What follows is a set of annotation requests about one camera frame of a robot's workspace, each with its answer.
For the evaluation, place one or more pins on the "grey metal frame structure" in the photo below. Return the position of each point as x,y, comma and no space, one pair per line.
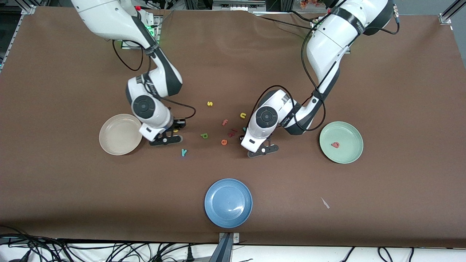
238,4

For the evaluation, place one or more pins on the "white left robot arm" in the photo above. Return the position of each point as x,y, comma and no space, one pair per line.
335,40

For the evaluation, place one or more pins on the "small metal bracket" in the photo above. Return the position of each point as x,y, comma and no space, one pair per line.
236,238

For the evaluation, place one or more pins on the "white paper scrap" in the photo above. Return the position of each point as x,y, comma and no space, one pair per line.
325,203

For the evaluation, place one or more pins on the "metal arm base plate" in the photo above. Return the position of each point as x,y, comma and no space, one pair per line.
347,51
159,22

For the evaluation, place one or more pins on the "black power plug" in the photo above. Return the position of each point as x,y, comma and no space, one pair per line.
189,254

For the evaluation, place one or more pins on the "brown table cover sheet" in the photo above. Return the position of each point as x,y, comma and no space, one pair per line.
72,182

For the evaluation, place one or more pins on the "teal foam letter y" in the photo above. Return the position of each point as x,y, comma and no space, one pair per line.
184,153

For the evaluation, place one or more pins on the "green foam letter p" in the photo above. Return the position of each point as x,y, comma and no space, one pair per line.
201,136

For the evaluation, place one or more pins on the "orange artificial flowers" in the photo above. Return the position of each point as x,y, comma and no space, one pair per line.
311,3

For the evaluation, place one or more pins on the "aluminium corner profile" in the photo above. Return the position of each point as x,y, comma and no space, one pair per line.
28,10
446,17

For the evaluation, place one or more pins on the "beige plate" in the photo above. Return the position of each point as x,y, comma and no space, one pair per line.
121,134

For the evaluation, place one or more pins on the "blue plate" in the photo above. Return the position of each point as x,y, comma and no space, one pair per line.
228,203

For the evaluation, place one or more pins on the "dark camera mount post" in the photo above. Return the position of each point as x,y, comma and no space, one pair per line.
224,251

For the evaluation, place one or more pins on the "pale green plate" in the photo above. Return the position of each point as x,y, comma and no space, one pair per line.
346,153

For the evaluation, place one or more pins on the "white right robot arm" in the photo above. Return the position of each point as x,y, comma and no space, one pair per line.
105,18

